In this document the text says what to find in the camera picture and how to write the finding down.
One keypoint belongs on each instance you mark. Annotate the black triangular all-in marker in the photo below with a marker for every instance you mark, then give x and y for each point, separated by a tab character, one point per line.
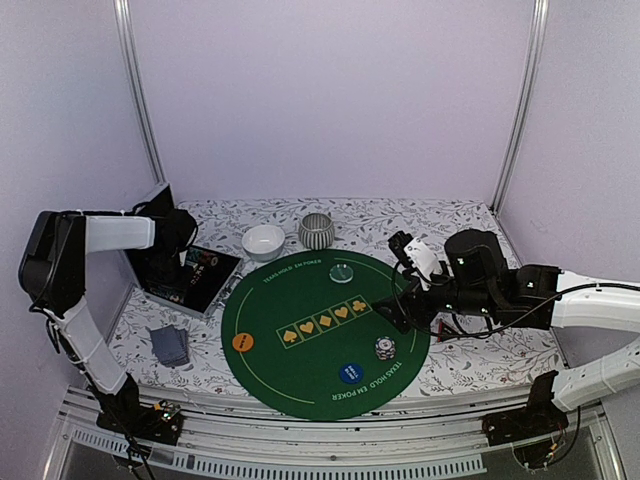
444	332

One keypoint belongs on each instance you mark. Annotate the orange big blind button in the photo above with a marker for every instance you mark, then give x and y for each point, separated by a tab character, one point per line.
243	342

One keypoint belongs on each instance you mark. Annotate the grey playing card deck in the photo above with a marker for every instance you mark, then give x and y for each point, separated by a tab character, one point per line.
170	346

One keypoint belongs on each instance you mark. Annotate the poker chip row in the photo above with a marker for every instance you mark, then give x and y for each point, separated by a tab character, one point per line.
173	295
203	257

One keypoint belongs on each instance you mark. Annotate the right aluminium frame post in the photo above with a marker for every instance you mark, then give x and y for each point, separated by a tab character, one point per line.
532	60

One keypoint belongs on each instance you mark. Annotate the clear acrylic dealer button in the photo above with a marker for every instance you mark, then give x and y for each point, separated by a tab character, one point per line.
341	273

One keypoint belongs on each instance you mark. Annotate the round green poker mat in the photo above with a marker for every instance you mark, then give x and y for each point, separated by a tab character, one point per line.
306	327

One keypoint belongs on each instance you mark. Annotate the white ceramic bowl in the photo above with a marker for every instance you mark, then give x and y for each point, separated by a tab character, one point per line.
263	243

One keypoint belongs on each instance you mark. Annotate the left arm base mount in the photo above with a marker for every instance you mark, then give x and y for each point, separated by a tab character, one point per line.
161	423

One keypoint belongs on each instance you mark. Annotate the floral white tablecloth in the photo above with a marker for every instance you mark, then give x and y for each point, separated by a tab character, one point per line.
474	363

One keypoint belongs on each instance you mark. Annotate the poker chip row upper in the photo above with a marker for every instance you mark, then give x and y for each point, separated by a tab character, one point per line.
203	257

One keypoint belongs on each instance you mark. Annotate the blue poker chip stack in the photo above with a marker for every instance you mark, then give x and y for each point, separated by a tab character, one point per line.
385	348

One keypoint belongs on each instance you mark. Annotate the poker chip row lower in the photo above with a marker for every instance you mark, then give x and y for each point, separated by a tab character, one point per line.
173	295

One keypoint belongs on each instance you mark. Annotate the aluminium poker chip case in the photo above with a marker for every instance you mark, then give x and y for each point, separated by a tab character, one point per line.
205	285

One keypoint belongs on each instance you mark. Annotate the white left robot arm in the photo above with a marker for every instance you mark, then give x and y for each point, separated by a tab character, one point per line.
52	273

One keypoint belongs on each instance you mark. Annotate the aluminium frame post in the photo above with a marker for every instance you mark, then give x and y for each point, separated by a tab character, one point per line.
532	60
124	25

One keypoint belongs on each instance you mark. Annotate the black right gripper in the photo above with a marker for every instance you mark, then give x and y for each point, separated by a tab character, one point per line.
402	317

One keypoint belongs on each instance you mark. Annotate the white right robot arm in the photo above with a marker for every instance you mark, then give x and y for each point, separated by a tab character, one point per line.
475	280

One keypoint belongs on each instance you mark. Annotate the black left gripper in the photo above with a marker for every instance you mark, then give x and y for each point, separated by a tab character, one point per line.
183	284

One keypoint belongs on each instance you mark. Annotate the blue small blind button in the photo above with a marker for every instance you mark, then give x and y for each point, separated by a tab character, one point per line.
351	373

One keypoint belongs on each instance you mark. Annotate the left aluminium frame post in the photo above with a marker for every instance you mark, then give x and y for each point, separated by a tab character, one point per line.
124	25

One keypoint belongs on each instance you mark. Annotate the striped grey ceramic cup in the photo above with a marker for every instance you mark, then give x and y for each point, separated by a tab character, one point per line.
316	231

